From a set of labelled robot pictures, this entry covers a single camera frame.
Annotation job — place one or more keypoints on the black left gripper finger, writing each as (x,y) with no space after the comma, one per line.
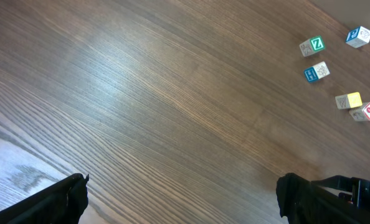
(63,202)

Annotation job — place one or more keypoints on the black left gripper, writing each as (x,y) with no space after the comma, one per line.
(337,199)

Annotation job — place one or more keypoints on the red 9 number block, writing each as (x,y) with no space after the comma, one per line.
(361,113)

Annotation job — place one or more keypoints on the yellow top wooden block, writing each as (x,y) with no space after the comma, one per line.
(348,101)

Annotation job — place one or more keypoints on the blue sided wooden block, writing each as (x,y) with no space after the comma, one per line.
(316,72)

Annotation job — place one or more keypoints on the green Z letter block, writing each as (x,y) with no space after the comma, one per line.
(312,46)

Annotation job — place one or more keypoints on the plain wooden block far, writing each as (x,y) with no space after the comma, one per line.
(358,37)

